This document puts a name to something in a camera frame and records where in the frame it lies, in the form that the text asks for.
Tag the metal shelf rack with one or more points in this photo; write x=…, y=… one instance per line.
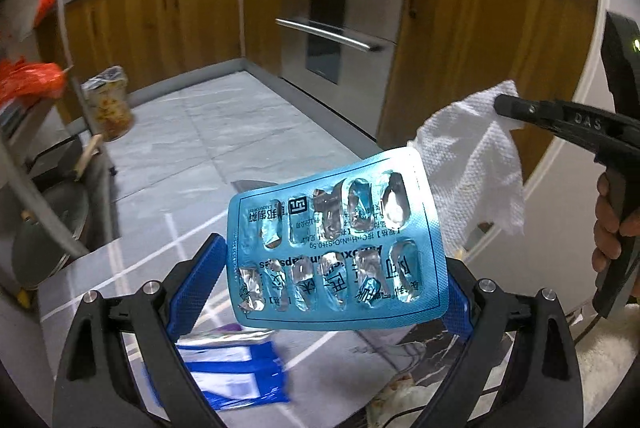
x=35, y=188

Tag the small red plastic bag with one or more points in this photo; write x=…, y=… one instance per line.
x=46, y=0

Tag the stainless steel oven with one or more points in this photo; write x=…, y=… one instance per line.
x=345, y=8

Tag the person's right hand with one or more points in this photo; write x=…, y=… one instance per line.
x=606, y=233

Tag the blue blister pack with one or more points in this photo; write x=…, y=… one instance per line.
x=280, y=310

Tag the silver purple wrapper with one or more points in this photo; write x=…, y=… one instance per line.
x=230, y=335

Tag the blue and white packet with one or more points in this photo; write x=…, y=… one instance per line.
x=230, y=373

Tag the large red plastic bag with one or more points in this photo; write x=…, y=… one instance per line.
x=30, y=80

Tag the white fluffy rug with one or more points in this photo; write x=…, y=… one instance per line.
x=602, y=358

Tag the instant noodle cup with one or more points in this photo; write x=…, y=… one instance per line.
x=112, y=105

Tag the white paper towel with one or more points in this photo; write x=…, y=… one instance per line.
x=475, y=168

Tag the printed snack packet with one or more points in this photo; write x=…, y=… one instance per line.
x=392, y=400

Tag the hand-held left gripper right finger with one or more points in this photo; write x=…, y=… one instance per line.
x=457, y=303

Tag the wooden stick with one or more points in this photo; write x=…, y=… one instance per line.
x=87, y=158

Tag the wooden kitchen cabinet with doors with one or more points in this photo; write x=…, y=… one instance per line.
x=165, y=18

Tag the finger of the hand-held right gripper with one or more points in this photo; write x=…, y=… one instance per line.
x=545, y=115

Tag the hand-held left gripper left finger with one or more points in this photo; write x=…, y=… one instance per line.
x=200, y=278

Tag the tall wooden cabinet panel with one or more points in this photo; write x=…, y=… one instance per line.
x=475, y=18

